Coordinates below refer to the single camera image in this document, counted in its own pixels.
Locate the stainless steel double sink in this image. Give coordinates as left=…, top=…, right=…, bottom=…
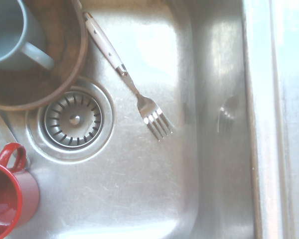
left=0, top=0, right=299, bottom=239

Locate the metal sink drain strainer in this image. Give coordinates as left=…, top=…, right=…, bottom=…
left=27, top=76, right=115, bottom=164

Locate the brown wooden bowl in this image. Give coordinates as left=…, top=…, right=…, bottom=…
left=0, top=0, right=89, bottom=112

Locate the red mug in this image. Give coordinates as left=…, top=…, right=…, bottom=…
left=0, top=142, right=40, bottom=239

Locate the grey-blue ceramic mug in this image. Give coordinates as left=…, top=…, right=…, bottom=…
left=0, top=0, right=55, bottom=72

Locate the white-handled metal fork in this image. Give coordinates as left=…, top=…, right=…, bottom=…
left=82, top=11, right=173, bottom=142

